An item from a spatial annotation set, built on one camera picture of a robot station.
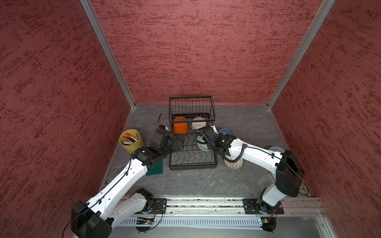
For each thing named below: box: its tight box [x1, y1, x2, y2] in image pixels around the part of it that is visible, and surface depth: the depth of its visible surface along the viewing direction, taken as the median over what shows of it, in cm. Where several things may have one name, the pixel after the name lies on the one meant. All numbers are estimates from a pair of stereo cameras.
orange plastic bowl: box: [173, 116, 190, 135], surface depth 99 cm
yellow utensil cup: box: [119, 128, 145, 155], surface depth 88 cm
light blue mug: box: [268, 146, 285, 153], surface depth 90 cm
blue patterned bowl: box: [218, 127, 236, 137], surface depth 97 cm
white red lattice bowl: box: [223, 154, 244, 171], surface depth 89 cm
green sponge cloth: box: [145, 158, 164, 177], surface depth 87 cm
